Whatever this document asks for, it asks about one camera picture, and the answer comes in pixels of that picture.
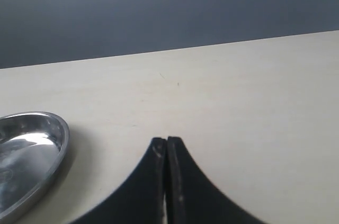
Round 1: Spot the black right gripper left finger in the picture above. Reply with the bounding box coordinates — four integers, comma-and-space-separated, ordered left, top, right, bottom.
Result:
73, 138, 166, 224

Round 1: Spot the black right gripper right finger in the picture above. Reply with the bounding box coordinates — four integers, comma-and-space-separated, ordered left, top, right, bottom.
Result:
166, 137, 261, 223

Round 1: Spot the round stainless steel tray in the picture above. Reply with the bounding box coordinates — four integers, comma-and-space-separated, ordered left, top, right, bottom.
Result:
1, 111, 70, 223

